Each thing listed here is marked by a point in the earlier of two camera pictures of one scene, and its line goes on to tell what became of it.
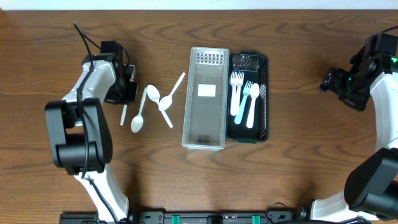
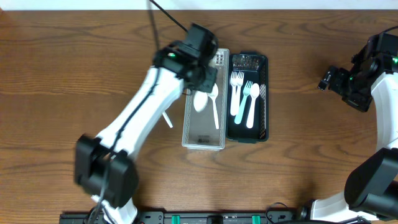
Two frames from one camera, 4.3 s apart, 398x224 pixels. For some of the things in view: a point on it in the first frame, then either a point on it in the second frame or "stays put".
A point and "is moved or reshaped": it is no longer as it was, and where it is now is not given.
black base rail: (272, 216) stays put
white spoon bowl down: (137, 122) is moved or reshaped
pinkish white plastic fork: (240, 76) stays put
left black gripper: (123, 94) -> (208, 76)
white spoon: (254, 92) stays put
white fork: (247, 92) stays put
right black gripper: (331, 80) stays put
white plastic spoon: (123, 114) is moved or reshaped
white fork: (233, 80) stays put
